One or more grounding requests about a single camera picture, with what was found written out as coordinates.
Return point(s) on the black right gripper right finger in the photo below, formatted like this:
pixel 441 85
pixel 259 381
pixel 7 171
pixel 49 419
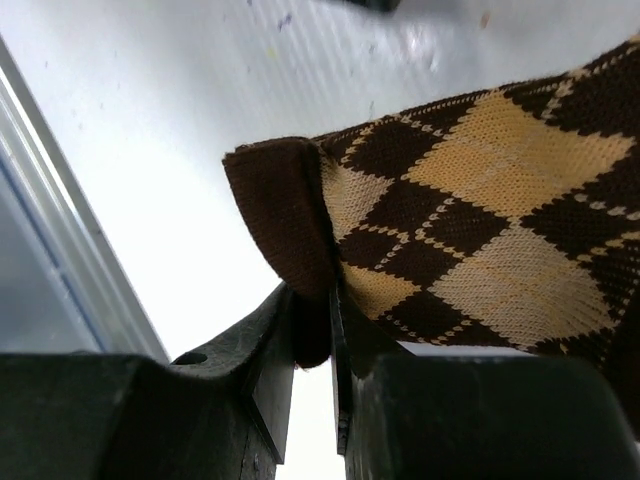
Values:
pixel 403 416

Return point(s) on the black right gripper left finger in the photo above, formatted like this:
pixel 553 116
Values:
pixel 220 411

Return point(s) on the brown tan argyle sock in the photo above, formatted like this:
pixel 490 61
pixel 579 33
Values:
pixel 504 217

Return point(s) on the aluminium table frame rail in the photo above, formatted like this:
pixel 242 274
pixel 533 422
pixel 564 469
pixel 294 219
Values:
pixel 62 288

